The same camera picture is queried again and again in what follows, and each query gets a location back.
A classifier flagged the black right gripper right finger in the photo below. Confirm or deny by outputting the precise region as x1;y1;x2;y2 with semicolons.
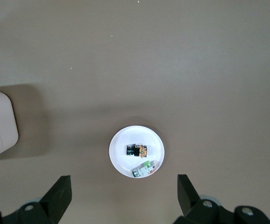
174;174;223;224

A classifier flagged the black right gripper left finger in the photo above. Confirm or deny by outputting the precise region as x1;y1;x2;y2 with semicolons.
15;175;73;224

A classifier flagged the orange and black push-button switch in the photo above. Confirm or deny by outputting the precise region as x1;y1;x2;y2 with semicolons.
126;144;148;158

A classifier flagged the white lidded storage box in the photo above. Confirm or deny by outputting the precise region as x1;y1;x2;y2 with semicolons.
0;91;19;168

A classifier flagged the pale pink round plate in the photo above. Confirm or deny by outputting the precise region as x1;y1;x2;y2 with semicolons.
108;125;166;179

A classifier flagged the brown table cover sheet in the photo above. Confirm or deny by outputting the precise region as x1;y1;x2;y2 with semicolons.
0;0;270;224

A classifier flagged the green and silver push-button switch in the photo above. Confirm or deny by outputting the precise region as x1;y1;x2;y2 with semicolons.
132;160;159;178

